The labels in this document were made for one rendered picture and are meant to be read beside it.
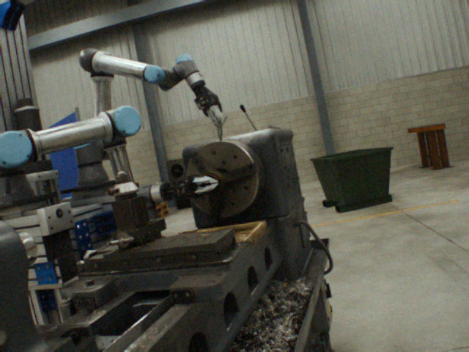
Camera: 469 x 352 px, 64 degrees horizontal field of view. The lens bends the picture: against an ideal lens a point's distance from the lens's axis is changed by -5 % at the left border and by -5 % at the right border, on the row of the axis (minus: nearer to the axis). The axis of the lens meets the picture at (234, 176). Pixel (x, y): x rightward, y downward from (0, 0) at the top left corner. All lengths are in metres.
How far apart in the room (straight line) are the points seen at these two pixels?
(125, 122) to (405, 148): 10.87
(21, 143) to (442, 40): 12.08
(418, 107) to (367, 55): 2.05
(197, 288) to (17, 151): 0.77
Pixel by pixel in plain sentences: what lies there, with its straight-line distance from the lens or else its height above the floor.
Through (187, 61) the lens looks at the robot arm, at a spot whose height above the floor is 1.62.
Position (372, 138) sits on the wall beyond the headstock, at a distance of 11.78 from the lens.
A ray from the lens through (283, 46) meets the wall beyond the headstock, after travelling 11.94.
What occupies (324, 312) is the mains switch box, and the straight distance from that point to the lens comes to 2.16.
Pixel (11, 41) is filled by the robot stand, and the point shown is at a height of 1.85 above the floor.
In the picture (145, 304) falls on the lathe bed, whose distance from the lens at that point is 1.09.
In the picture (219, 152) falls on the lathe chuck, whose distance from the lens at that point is 1.63.
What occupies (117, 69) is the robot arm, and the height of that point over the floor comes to 1.64.
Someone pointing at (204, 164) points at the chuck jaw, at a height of 1.15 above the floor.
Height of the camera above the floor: 1.17
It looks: 3 degrees down
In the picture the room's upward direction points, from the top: 11 degrees counter-clockwise
